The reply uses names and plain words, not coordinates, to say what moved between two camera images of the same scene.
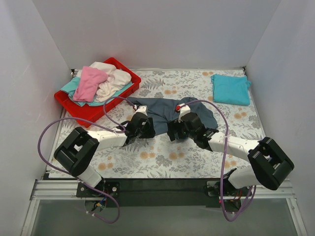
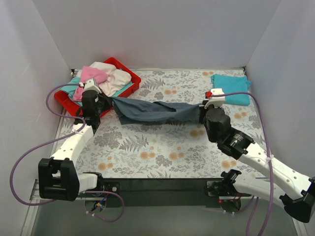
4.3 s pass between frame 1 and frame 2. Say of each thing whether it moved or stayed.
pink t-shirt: stayed
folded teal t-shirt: stayed
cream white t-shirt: stayed
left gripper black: moved
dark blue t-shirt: moved
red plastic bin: stayed
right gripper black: moved
